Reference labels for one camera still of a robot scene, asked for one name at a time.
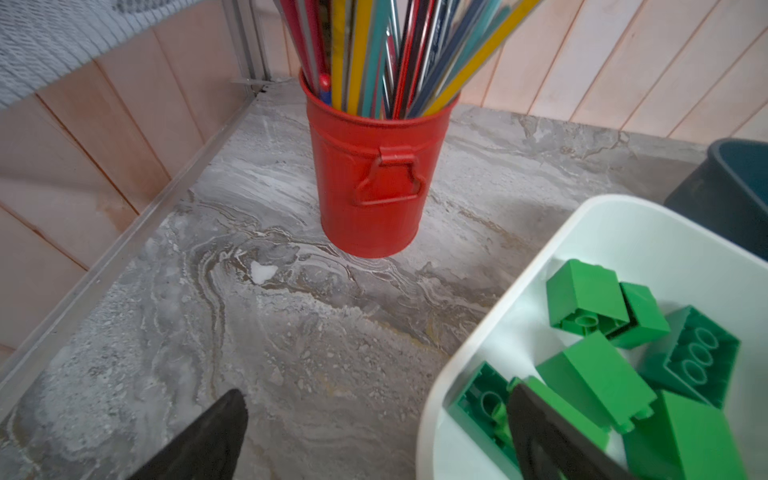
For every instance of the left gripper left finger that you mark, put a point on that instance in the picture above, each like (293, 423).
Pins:
(209, 448)

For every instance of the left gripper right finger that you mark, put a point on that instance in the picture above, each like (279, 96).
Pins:
(548, 446)

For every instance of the long dark green brick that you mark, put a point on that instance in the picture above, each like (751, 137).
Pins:
(480, 409)
(695, 360)

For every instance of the green square brick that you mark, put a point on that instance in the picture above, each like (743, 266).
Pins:
(583, 299)

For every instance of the green brick front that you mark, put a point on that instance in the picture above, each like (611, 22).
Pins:
(646, 321)

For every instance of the left white plastic bin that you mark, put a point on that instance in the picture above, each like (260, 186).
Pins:
(680, 262)

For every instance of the teal plastic bin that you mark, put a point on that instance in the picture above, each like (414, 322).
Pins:
(727, 193)

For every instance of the red pencil cup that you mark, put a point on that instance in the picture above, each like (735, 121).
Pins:
(373, 176)

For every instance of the bundle of pencils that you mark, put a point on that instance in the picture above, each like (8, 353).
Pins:
(372, 60)

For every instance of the white wire mesh shelf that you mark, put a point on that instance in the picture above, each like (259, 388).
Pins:
(43, 41)

